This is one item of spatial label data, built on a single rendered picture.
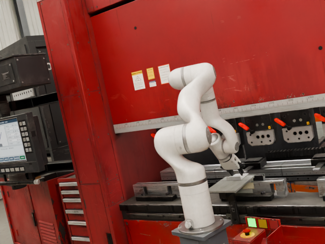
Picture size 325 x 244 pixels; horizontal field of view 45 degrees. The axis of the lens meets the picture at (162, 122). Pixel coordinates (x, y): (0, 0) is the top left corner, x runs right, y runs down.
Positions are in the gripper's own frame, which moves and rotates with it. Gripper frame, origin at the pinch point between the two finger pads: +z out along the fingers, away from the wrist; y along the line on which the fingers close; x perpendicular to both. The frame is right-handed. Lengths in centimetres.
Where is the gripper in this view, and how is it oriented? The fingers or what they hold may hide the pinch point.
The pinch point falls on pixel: (236, 172)
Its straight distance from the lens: 229.8
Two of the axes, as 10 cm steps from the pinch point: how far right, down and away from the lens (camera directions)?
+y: -8.1, 1.1, 5.8
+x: -3.0, 7.7, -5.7
